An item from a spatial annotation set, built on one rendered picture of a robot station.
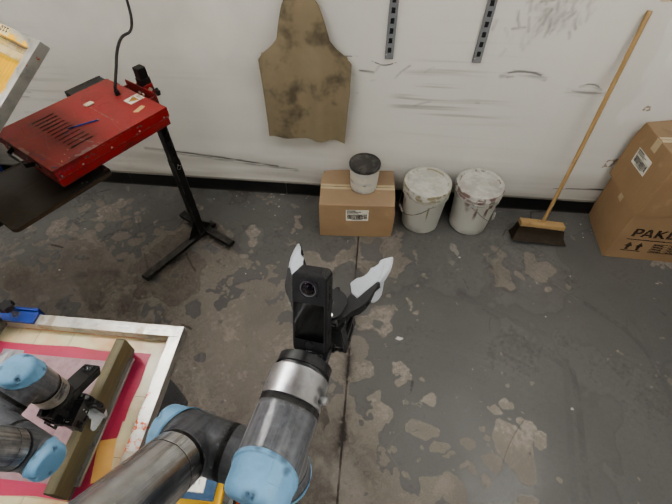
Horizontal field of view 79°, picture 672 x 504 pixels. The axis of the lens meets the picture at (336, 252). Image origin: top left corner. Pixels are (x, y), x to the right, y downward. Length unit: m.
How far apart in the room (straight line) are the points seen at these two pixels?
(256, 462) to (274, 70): 2.31
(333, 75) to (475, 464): 2.17
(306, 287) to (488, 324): 2.20
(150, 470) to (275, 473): 0.14
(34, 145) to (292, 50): 1.34
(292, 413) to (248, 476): 0.07
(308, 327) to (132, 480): 0.24
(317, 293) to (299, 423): 0.15
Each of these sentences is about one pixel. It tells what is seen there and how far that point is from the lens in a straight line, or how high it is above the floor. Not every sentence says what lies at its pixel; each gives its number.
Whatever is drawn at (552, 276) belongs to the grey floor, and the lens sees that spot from 3.01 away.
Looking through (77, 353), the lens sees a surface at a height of 0.95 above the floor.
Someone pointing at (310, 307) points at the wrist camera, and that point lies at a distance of 0.51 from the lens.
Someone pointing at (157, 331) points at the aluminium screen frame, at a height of 0.99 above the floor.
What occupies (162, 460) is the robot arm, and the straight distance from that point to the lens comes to 0.55.
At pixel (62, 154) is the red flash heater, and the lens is 2.07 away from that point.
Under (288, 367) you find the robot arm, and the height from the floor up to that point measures 1.69.
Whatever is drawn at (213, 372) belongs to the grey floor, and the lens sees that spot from 2.44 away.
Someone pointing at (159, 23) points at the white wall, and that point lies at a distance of 2.77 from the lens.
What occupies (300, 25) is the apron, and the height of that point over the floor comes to 1.24.
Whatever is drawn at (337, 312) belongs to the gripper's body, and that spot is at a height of 1.69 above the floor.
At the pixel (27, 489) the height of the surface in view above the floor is 0.95.
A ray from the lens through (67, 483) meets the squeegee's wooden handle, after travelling 1.33.
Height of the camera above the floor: 2.16
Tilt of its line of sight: 51 degrees down
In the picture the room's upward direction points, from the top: straight up
